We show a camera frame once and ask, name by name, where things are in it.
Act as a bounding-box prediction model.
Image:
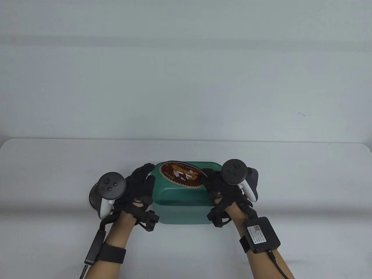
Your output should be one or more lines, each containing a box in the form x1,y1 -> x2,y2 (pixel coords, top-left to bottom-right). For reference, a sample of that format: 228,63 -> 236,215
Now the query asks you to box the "person's left hand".
112,163 -> 156,217

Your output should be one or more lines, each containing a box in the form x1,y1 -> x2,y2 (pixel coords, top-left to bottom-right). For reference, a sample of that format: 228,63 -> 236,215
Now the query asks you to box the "person's right hand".
201,168 -> 258,219

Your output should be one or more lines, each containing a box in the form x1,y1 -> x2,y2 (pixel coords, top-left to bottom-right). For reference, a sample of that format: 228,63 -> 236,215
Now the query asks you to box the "brown dog round coaster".
159,161 -> 207,189

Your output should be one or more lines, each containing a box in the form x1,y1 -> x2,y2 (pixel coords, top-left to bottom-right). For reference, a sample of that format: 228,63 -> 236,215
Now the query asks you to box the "green plastic bin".
149,162 -> 230,225

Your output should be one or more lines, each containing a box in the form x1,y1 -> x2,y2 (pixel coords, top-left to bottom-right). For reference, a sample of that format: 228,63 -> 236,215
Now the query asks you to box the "black cat round coaster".
88,186 -> 101,210

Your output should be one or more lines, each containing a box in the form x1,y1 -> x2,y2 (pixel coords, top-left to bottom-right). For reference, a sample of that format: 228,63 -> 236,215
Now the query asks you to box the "person's right forearm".
230,203 -> 295,279

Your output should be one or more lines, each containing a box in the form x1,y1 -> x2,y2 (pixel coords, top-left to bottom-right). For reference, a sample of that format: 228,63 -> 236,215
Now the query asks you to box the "person's left forearm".
86,211 -> 137,279

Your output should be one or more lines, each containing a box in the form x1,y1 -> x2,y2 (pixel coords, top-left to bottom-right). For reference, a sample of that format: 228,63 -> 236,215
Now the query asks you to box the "black and white right controller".
221,159 -> 260,203

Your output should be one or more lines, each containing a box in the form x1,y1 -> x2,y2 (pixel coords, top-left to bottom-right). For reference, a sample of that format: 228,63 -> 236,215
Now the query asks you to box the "black and white controller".
97,172 -> 127,220
221,159 -> 260,203

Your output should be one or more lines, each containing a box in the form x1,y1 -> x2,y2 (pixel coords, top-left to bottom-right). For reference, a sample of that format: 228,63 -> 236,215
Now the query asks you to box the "black and white left controller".
97,172 -> 127,220

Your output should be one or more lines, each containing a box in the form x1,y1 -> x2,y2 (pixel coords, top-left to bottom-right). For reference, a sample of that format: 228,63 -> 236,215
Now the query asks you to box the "black square wrist box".
242,217 -> 281,253

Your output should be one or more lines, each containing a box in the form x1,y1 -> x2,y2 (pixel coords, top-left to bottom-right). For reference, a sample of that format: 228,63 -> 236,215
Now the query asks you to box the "black slim wrist device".
84,230 -> 107,265

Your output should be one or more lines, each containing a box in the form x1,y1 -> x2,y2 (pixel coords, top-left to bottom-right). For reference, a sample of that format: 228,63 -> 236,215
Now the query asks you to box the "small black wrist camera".
139,211 -> 160,232
207,210 -> 231,228

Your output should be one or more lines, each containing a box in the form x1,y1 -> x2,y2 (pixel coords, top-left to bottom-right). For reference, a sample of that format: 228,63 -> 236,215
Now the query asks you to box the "black cable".
269,251 -> 288,279

